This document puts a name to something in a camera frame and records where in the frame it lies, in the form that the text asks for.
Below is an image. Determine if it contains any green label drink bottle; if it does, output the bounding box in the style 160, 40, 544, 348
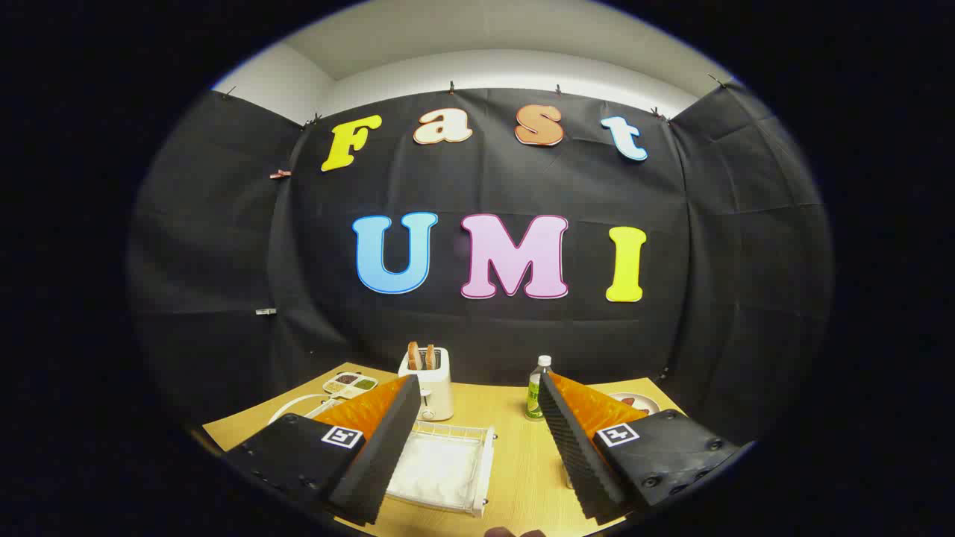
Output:
525, 355, 553, 421

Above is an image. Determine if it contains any white plate with meat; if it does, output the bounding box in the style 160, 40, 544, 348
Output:
608, 392, 662, 417

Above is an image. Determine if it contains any white wire dish rack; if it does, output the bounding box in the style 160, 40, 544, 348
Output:
269, 394, 497, 518

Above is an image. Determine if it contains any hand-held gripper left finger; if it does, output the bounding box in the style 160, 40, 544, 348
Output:
222, 374, 422, 527

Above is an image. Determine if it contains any white divided condiment tray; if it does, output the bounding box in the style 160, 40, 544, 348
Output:
322, 371, 379, 398

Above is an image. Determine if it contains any black backdrop cloth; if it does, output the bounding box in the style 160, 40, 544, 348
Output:
127, 81, 835, 448

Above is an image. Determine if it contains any white toaster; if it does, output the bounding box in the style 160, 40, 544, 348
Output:
398, 347, 454, 421

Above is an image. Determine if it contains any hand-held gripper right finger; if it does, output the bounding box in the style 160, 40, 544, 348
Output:
539, 371, 739, 527

